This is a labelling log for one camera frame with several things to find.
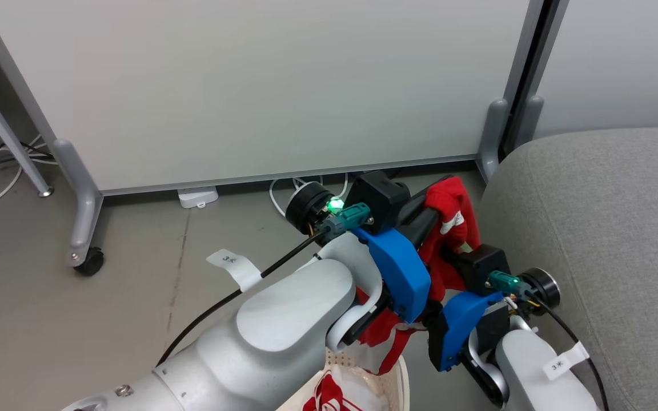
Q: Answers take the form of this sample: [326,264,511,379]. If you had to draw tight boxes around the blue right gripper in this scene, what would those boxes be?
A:
[428,291,505,373]

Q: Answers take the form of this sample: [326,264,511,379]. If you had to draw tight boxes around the black caster wheel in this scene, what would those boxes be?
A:
[74,247,105,277]

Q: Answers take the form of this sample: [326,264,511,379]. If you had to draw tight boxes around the grey fabric sofa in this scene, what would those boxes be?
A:
[478,127,658,411]

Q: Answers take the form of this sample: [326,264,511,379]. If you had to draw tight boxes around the grey metal table leg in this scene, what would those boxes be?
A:
[0,57,54,198]

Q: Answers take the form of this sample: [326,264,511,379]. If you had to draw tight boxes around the red and white garment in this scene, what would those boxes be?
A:
[303,176,482,411]

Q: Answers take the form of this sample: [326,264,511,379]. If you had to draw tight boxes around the large white partition panel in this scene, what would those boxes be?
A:
[0,0,547,198]

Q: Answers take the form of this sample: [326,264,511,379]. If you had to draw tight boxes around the white cable label tag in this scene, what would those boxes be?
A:
[206,249,263,292]
[542,341,591,381]

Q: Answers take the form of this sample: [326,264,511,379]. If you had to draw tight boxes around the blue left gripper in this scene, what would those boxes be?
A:
[356,176,454,324]

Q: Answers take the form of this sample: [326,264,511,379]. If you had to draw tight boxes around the white floor power adapter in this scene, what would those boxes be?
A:
[178,186,219,209]

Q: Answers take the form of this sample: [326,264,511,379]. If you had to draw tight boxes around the white coiled cable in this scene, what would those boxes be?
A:
[269,173,350,218]

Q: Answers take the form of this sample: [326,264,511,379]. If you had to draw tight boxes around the white right cable label tag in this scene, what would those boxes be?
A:
[542,341,591,381]

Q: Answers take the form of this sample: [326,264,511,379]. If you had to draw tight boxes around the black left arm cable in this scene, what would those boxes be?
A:
[157,228,331,367]

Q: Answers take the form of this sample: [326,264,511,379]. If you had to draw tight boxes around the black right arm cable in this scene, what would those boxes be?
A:
[526,290,611,411]

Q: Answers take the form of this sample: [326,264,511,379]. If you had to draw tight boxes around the white floor cables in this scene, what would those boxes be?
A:
[0,134,58,210]

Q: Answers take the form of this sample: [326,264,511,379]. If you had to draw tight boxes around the grey partition foot with caster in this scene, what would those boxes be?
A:
[52,139,105,269]

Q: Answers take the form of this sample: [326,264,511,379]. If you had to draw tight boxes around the cream perforated laundry basket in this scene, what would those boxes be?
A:
[275,348,411,411]

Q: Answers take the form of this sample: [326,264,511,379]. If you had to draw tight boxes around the narrow white partition panel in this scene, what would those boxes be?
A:
[533,0,658,140]

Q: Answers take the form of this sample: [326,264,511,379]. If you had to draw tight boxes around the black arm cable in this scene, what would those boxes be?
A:
[157,228,331,367]
[526,290,611,411]

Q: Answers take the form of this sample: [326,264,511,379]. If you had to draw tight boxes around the white left cable label tag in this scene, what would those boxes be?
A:
[206,249,263,292]

